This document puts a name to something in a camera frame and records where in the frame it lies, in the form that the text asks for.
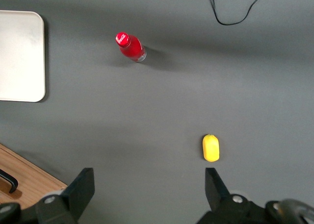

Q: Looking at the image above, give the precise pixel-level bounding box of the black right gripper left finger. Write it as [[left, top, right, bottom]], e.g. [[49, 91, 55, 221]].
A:
[[36, 168, 96, 224]]

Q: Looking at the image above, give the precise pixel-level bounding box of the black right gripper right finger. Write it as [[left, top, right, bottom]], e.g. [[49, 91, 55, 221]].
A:
[[196, 168, 267, 224]]

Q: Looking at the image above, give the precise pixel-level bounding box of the beige rectangular tray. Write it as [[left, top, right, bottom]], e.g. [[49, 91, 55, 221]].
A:
[[0, 10, 46, 103]]

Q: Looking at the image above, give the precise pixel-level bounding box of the wooden drawer cabinet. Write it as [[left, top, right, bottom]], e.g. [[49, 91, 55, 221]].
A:
[[0, 143, 69, 210]]

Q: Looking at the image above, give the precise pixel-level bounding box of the wooden drawer front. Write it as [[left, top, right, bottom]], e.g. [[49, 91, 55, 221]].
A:
[[0, 151, 53, 204]]

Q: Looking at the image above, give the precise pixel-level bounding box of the yellow lemon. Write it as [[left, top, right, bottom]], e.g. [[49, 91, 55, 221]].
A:
[[202, 133, 220, 163]]

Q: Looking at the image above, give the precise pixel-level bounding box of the red cola bottle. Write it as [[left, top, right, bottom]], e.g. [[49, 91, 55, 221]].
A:
[[114, 31, 147, 63]]

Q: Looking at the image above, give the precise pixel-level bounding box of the black metal drawer handle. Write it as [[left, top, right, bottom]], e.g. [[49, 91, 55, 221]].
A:
[[0, 169, 19, 194]]

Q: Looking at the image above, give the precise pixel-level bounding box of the thin black looped cable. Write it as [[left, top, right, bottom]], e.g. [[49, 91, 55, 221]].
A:
[[210, 0, 263, 26]]

